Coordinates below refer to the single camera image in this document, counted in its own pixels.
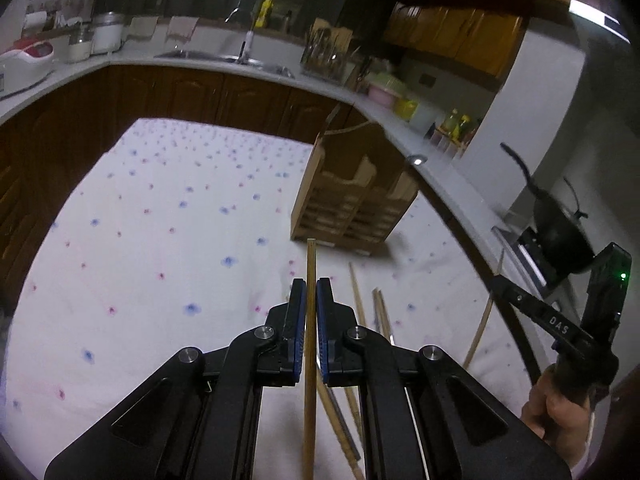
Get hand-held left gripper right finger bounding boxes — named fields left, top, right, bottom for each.
left=317, top=277, right=572, bottom=480

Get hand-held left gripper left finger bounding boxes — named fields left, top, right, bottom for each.
left=44, top=278, right=307, bottom=480

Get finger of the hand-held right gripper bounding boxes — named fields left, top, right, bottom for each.
left=491, top=274, right=597, bottom=357

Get wooden utensil holder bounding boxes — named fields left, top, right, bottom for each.
left=290, top=102, right=421, bottom=256

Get person's right hand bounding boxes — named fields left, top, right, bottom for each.
left=520, top=366, right=595, bottom=467

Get black wok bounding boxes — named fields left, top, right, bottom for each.
left=500, top=142, right=598, bottom=276

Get white floral tablecloth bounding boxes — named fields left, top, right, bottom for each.
left=0, top=117, right=541, bottom=480

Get row of small spice jars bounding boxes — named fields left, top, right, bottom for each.
left=427, top=127, right=471, bottom=159

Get white kitchen countertop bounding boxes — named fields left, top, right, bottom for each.
left=0, top=30, right=516, bottom=241

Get clear plastic container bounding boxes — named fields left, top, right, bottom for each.
left=413, top=102, right=442, bottom=134

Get knife block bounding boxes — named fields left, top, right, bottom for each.
left=345, top=57, right=374, bottom=94

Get light green lid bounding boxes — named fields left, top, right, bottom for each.
left=367, top=71, right=407, bottom=91

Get countertop cutlery drying rack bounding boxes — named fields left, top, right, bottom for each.
left=301, top=25, right=353, bottom=84

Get brown lower kitchen cabinets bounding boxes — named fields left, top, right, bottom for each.
left=0, top=62, right=543, bottom=391

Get brown kitchen cabinets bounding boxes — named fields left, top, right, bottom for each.
left=0, top=62, right=543, bottom=391
left=382, top=0, right=591, bottom=81

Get rectangular ceiling light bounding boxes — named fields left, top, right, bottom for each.
left=569, top=0, right=624, bottom=31

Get chrome faucet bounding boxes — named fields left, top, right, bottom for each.
left=224, top=7, right=254, bottom=64

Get steel kitchen sink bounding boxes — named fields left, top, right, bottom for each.
left=154, top=47, right=297, bottom=79

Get wooden cutting board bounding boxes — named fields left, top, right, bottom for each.
left=312, top=17, right=354, bottom=57

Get brown upper kitchen cabinets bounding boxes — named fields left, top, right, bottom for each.
left=382, top=0, right=591, bottom=81

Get pink hanging cloth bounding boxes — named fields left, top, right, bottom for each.
left=165, top=16, right=200, bottom=44

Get beige hanging cloth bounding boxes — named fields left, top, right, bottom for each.
left=125, top=16, right=160, bottom=41

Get white storage jars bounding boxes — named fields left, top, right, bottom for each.
left=91, top=11, right=126, bottom=56

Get small glass jar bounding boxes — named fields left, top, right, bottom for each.
left=66, top=25, right=95, bottom=65

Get white red rice cooker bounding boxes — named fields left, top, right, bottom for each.
left=0, top=42, right=56, bottom=101

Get white paper roll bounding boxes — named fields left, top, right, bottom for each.
left=23, top=13, right=49, bottom=40

